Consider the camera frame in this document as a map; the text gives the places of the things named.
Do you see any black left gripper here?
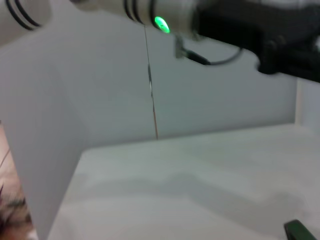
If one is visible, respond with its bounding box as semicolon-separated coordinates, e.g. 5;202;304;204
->
191;0;320;84

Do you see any green glasses case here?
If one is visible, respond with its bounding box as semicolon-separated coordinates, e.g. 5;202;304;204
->
283;219;320;240

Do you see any left arm cable with plug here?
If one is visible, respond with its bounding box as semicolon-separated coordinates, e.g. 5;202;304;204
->
174;34;245;67

